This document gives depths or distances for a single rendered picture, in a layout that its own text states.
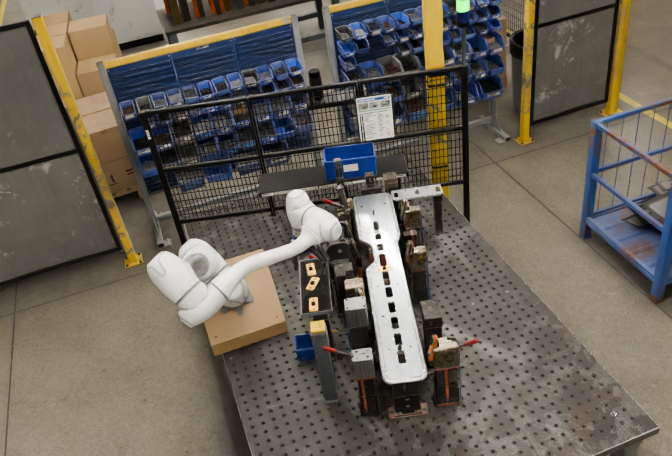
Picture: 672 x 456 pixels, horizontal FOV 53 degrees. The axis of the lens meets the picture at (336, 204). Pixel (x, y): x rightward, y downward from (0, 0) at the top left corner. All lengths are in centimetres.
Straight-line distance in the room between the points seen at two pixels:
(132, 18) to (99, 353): 578
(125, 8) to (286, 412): 728
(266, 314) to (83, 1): 679
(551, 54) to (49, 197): 411
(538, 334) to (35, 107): 342
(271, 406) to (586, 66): 426
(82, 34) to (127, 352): 377
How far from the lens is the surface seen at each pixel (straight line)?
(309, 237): 271
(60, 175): 514
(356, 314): 306
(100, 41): 755
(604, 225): 508
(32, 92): 487
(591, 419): 320
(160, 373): 460
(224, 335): 352
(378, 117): 406
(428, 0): 387
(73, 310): 535
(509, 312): 358
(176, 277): 270
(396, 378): 290
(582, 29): 619
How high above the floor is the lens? 321
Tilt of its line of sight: 35 degrees down
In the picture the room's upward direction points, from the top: 9 degrees counter-clockwise
